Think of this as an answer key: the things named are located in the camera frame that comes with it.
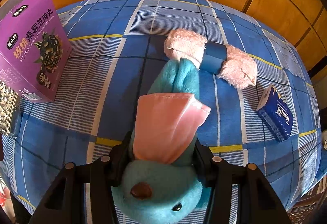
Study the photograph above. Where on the blue tissue pack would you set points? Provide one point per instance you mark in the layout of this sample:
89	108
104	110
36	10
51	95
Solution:
278	116

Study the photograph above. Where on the blue plaid bedsheet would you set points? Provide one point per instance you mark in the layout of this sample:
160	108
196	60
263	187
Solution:
115	81

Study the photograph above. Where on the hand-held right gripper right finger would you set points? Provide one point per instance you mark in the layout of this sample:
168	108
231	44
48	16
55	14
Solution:
204	167

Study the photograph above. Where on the purple cardboard box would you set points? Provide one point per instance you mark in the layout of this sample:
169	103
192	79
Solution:
30	42

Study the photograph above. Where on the blue plush toy pink ears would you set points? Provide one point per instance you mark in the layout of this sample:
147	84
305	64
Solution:
158	203

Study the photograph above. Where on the brown carved wooden furniture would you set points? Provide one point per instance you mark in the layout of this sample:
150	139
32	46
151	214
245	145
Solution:
311	193

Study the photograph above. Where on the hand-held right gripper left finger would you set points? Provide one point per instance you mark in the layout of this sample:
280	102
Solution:
120	160

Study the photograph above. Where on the pink rolled towel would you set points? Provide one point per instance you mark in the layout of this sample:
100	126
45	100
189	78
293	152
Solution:
186	42

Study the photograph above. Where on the black white patterned box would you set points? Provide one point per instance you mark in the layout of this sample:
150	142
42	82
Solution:
7	106

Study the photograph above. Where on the blue paper band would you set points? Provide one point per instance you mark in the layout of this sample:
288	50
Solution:
213	58

